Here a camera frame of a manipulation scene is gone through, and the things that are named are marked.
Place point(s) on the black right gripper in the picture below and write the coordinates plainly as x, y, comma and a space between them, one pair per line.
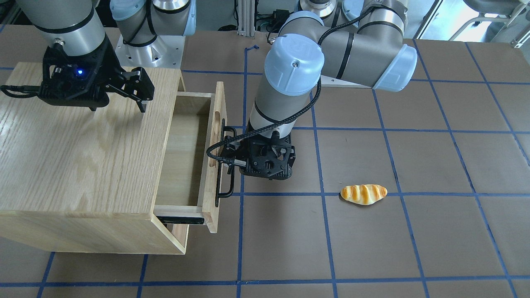
111, 65

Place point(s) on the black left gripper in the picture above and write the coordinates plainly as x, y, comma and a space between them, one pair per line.
233, 145

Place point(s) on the black metal drawer handle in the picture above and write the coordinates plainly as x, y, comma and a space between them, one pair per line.
230, 170

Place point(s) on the wooden drawer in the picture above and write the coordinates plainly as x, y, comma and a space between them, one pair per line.
188, 179

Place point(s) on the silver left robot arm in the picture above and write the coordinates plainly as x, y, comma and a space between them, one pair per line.
367, 50

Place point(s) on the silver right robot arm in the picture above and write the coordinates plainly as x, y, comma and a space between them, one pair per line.
76, 24

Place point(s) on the light wooden drawer cabinet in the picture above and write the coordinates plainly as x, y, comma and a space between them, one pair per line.
73, 180

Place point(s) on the toy bread roll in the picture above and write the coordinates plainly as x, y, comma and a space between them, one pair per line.
366, 194

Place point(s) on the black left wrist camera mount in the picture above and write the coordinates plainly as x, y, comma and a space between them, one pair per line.
270, 158

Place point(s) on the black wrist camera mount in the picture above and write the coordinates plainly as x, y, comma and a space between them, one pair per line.
73, 81
270, 158

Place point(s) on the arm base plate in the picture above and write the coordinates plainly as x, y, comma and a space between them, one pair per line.
165, 52

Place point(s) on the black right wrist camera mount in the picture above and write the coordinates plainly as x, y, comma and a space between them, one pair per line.
73, 81

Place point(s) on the black drawer slide rail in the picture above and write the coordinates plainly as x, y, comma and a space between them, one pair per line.
181, 220

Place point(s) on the aluminium frame post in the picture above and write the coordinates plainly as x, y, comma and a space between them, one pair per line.
245, 13

